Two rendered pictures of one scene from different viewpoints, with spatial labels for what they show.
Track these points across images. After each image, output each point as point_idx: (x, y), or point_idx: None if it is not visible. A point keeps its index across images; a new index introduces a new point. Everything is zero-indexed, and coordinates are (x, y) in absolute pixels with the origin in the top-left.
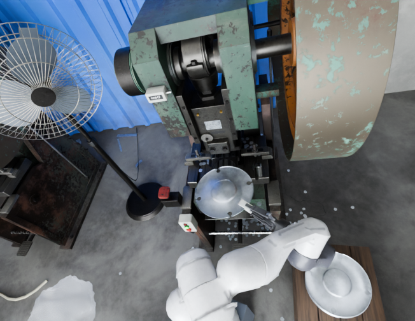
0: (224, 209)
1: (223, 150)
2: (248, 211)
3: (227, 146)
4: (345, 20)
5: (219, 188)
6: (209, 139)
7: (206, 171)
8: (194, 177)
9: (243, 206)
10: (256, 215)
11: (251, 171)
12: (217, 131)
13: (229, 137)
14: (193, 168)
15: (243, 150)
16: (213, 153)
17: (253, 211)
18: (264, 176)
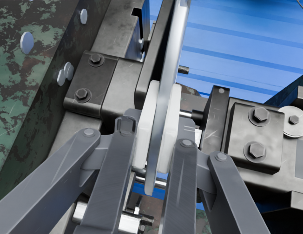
0: (181, 0)
1: (257, 144)
2: (151, 118)
3: (261, 163)
4: None
5: (180, 55)
6: (288, 125)
7: (135, 55)
8: (144, 15)
9: (179, 106)
10: (129, 169)
11: (91, 182)
12: None
13: (272, 179)
14: (147, 33)
15: (134, 180)
16: (240, 111)
17: (219, 170)
18: (68, 228)
